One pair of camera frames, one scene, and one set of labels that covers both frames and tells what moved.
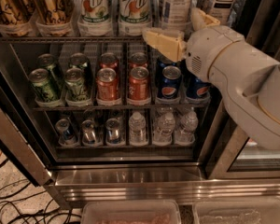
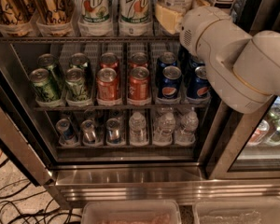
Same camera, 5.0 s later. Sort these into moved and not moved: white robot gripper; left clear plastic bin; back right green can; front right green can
Moved: white robot gripper
Not moved: back right green can; left clear plastic bin; front right green can
